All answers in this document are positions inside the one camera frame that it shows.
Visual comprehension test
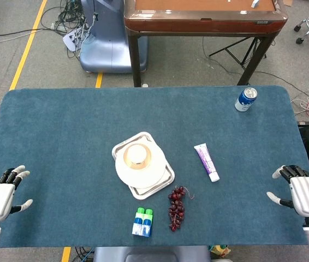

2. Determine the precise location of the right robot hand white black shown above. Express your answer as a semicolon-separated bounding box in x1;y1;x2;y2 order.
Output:
266;164;309;218

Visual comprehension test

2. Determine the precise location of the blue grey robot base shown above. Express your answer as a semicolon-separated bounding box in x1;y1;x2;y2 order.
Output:
79;0;148;74

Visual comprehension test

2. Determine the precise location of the blue felt table cloth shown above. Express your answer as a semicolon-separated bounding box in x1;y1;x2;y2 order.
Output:
0;85;309;249

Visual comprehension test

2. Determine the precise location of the yellow green toy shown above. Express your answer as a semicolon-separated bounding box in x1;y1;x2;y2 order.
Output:
208;243;232;259

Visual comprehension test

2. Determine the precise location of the purple white toothpaste tube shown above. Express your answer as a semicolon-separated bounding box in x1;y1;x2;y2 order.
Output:
193;144;221;183

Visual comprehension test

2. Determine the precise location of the blue white drink can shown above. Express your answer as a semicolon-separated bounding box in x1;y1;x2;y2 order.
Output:
234;87;258;112

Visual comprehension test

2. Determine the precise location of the dark red grape bunch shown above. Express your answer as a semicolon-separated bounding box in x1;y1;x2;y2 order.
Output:
168;186;195;232

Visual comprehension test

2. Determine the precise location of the cream bowl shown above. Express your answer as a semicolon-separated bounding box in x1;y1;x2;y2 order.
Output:
123;142;152;166

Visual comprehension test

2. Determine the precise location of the silver metal tray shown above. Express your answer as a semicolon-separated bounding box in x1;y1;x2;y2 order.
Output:
111;132;176;200

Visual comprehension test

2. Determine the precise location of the blue building block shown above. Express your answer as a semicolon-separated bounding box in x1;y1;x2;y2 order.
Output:
131;217;153;237

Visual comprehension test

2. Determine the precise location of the white round plate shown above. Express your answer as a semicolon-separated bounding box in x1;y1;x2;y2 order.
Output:
115;141;168;189

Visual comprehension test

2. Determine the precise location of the green building block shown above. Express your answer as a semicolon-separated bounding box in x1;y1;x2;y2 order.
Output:
136;207;154;220

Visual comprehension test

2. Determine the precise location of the black folding stand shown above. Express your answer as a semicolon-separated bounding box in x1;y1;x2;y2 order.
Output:
208;37;268;70

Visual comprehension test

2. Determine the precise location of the grey robot torso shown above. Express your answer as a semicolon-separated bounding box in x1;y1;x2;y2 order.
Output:
92;245;211;262

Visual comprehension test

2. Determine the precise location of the white power strip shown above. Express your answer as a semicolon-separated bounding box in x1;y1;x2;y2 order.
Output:
62;29;85;52

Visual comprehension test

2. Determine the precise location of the brown mahjong table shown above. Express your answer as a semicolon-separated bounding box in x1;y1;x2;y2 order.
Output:
123;0;289;87

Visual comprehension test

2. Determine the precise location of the long black floor cable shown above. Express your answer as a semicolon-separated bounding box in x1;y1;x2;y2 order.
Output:
201;37;309;98

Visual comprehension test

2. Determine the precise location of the tangle of black cables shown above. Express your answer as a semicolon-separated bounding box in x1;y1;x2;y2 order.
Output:
39;0;90;38

